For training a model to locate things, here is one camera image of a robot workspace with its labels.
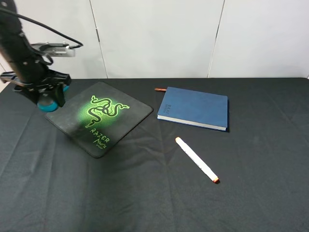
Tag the blue and grey computer mouse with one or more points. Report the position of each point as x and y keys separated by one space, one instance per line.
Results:
x=49 y=105

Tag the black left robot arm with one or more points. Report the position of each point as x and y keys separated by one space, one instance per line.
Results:
x=13 y=41

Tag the blue hardcover notebook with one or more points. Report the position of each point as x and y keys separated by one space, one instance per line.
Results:
x=194 y=108

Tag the black Razer mouse pad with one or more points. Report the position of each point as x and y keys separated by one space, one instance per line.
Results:
x=99 y=117

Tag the brown notebook bookmark ribbon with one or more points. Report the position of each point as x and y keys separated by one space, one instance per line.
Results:
x=160 y=89

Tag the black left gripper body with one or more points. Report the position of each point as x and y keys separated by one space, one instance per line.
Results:
x=32 y=74

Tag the black tablecloth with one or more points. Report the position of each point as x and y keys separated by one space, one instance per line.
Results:
x=147 y=183

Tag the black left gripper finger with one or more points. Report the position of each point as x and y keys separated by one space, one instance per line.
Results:
x=34 y=95
x=59 y=96

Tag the white marker pen orange caps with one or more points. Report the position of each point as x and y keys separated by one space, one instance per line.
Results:
x=197 y=160

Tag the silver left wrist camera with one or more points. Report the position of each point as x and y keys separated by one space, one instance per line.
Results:
x=54 y=49

